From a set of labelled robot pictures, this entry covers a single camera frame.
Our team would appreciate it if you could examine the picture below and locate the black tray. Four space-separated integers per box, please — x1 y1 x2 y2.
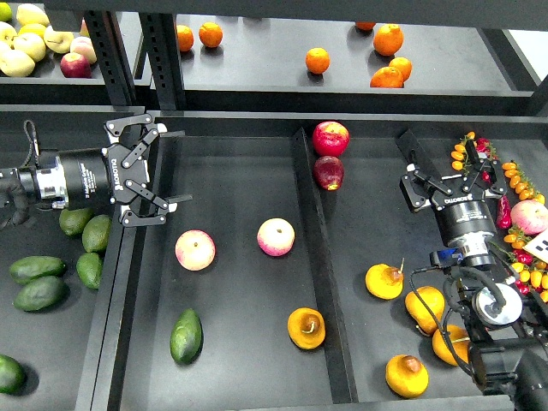
89 110 548 411
0 104 147 411

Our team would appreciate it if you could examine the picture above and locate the black upper left shelf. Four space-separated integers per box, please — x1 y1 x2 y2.
0 2 153 105

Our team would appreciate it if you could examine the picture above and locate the white label card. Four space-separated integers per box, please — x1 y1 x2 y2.
523 229 548 263

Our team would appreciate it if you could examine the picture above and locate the lower cherry tomato bunch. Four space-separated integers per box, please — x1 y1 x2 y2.
489 226 547 304

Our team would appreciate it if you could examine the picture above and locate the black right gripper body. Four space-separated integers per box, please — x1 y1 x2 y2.
430 192 496 270

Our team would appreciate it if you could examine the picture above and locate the orange behind front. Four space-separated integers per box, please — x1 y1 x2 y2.
389 57 413 81

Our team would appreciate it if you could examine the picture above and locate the yellow apple on shelf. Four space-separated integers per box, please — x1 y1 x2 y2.
43 26 74 54

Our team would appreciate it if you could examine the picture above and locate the yellow upright pear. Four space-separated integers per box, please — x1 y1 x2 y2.
405 286 445 336

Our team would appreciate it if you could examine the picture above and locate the bright red apple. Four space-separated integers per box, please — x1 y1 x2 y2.
312 121 350 158

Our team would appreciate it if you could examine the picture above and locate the orange far left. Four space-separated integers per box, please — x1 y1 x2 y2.
176 25 194 52

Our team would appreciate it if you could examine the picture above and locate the black tray divider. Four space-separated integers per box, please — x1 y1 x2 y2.
290 128 358 404
395 128 548 343

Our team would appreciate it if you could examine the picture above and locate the red apple on shelf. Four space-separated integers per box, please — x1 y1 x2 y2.
60 52 92 79

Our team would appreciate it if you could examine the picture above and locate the black centre tray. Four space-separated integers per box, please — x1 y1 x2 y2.
89 110 548 411

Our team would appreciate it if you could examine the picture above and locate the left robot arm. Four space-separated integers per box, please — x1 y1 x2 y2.
1 113 193 228

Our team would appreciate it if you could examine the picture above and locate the dark avocado lying upper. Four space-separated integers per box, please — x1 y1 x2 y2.
9 255 66 285

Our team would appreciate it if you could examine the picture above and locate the dark red apple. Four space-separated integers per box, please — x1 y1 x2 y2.
313 156 344 191

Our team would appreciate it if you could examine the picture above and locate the green avocado top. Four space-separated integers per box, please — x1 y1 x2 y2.
59 208 94 236

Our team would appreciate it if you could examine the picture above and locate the black shelf post right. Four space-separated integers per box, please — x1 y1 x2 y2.
139 12 186 110

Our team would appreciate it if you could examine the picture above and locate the red chili pepper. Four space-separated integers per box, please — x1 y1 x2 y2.
496 195 512 229

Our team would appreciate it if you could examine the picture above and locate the black left tray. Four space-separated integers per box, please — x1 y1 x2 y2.
0 104 147 411

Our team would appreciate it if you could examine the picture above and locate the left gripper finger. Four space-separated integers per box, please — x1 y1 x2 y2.
117 179 193 227
104 113 185 170

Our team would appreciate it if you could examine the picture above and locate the yellow pear with stem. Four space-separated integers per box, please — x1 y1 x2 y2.
365 259 405 300

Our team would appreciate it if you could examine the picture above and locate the pink apple right bin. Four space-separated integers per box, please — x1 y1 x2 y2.
510 200 547 235

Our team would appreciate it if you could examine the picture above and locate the black shelf post left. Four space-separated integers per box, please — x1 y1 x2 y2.
84 10 137 106

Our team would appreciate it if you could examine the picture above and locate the yellow pear long stem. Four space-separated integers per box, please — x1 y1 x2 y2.
432 324 472 366

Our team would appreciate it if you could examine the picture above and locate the black shelf post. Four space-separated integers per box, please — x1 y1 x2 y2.
84 10 137 106
139 12 186 110

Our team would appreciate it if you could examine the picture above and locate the pink apple left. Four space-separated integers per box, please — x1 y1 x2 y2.
175 229 216 271

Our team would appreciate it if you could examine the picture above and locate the mixed cherry tomato bunch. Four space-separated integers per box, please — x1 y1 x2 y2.
450 131 498 183

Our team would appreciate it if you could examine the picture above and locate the orange front right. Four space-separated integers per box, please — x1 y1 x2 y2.
370 66 404 88

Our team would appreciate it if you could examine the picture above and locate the dark green avocado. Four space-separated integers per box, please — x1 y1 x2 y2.
170 308 203 364

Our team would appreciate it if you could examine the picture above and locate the yellow pear brown top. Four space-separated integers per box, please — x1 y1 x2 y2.
287 307 326 350

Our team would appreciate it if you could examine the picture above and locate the orange cherry tomato string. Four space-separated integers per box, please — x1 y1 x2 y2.
501 161 546 206

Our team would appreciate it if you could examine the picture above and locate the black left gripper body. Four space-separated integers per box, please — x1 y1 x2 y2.
57 144 150 209

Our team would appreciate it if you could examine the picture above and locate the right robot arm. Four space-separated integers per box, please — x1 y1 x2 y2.
396 131 547 410

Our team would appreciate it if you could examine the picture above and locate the pale peach on shelf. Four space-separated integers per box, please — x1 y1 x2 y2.
69 36 97 65

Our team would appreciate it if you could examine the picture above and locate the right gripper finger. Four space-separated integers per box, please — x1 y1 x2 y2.
400 149 450 212
461 140 508 200

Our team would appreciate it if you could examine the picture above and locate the pink apple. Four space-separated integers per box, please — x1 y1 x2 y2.
175 229 216 271
257 217 295 257

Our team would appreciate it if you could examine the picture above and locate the pink apple centre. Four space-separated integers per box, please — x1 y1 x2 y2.
257 217 295 257

